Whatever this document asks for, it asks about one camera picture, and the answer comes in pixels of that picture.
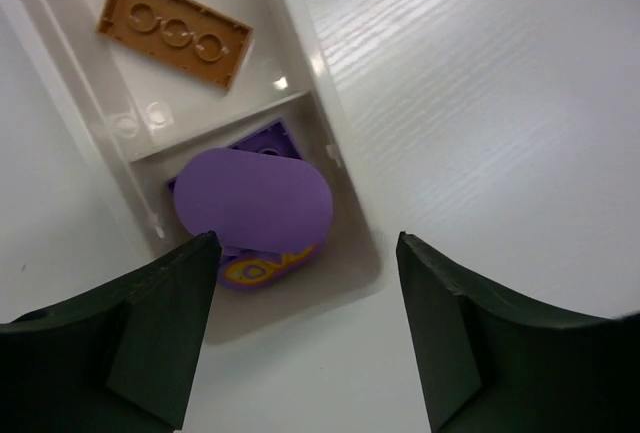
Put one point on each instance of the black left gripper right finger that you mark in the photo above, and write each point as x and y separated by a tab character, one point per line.
491	359

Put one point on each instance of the purple square lego plate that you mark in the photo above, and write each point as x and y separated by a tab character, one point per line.
270	140

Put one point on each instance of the white divided plastic tray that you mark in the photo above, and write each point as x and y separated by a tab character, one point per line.
137	122

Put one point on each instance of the purple rounded lego brick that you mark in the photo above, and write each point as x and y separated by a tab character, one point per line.
254	201

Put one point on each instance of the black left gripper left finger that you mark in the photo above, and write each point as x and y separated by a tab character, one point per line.
120	357

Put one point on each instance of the brown lego plate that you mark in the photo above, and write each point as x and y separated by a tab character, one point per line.
183	34

